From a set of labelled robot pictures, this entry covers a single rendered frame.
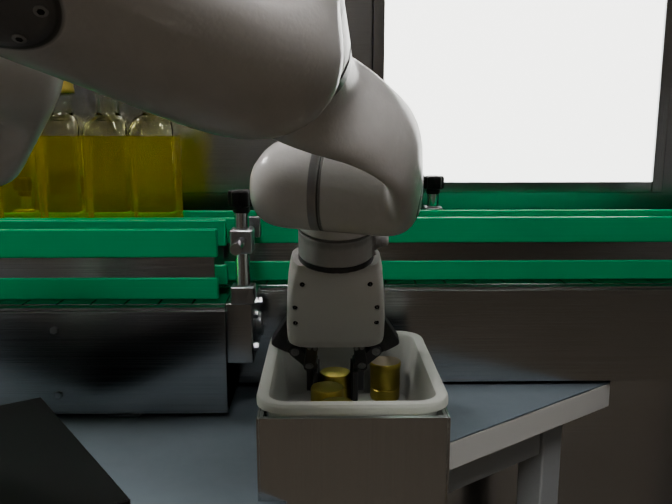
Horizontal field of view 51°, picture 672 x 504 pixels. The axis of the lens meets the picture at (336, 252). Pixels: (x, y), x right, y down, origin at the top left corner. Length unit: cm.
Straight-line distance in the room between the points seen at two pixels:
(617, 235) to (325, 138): 57
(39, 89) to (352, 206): 24
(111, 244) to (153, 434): 21
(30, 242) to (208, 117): 54
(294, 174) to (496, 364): 46
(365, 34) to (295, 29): 74
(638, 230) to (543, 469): 33
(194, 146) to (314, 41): 75
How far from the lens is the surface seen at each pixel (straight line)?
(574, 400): 94
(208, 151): 105
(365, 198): 55
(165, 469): 74
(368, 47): 104
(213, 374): 82
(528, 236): 92
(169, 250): 81
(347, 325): 72
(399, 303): 89
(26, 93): 48
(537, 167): 108
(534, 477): 102
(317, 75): 32
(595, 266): 95
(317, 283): 69
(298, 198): 56
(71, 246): 84
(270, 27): 30
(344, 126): 46
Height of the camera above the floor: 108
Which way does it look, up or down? 10 degrees down
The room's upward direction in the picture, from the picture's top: straight up
